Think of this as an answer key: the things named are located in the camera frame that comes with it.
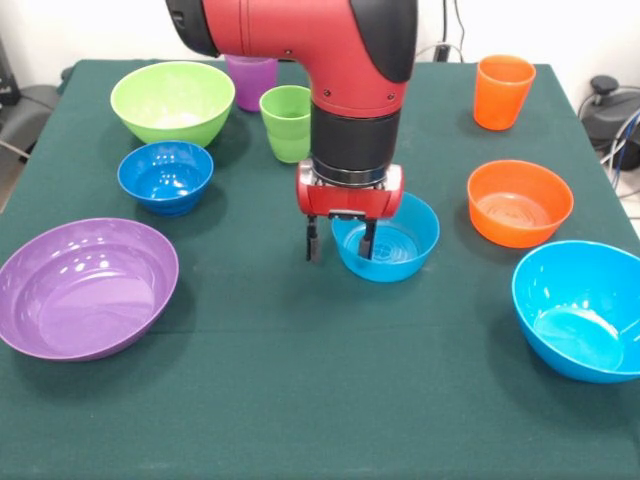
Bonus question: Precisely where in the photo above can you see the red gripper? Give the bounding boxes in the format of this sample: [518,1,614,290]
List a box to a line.
[294,160,405,263]

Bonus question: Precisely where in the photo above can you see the small light blue bowl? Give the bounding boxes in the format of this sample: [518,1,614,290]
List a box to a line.
[330,191,441,284]

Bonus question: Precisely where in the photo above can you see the large light blue bowl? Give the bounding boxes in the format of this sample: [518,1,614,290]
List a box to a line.
[511,240,640,385]

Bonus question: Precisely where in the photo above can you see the dark green tablecloth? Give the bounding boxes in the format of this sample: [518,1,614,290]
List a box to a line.
[0,58,640,480]

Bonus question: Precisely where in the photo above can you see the green cup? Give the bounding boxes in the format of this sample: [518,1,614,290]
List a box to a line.
[258,84,314,164]

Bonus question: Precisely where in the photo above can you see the purple cup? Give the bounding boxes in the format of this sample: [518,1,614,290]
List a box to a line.
[224,53,279,113]

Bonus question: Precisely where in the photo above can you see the orange bowl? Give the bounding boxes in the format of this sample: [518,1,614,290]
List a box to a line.
[467,159,575,249]

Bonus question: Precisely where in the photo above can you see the dark blue ribbed bowl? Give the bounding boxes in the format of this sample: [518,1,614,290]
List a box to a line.
[117,140,215,218]

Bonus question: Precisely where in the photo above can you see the orange cup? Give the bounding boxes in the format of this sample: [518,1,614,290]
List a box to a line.
[473,54,537,132]

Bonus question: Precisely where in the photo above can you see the large green bowl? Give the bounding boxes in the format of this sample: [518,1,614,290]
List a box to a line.
[110,60,236,149]

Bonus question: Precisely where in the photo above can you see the large purple bowl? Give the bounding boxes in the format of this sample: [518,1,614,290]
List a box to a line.
[0,217,180,362]

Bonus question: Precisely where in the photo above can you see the black floor stand base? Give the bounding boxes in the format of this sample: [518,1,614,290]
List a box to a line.
[0,39,64,151]
[578,74,640,151]

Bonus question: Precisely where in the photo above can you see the tangle of floor cables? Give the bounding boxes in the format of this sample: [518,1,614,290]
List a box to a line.
[599,112,640,221]

